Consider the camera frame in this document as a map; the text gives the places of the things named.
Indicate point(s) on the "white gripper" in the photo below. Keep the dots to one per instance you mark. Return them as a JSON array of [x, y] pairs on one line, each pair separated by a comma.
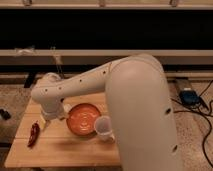
[[61, 114]]

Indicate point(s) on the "red chili pepper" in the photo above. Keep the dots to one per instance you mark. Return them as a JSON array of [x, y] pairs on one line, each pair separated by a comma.
[[34, 133]]

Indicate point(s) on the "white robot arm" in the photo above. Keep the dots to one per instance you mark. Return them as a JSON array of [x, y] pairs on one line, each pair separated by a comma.
[[139, 105]]

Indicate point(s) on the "orange plate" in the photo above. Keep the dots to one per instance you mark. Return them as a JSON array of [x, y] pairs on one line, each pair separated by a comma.
[[81, 119]]

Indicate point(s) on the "wooden cutting board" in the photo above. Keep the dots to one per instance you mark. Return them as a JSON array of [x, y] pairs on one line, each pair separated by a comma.
[[57, 146]]

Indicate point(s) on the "clear plastic cup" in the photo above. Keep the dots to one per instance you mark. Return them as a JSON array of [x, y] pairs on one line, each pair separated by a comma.
[[103, 128]]

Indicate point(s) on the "blue power adapter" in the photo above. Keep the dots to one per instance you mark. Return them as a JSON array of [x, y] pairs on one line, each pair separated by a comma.
[[189, 97]]

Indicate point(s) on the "grey metal rail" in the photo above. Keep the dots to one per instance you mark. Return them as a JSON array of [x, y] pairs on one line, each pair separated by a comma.
[[78, 57]]

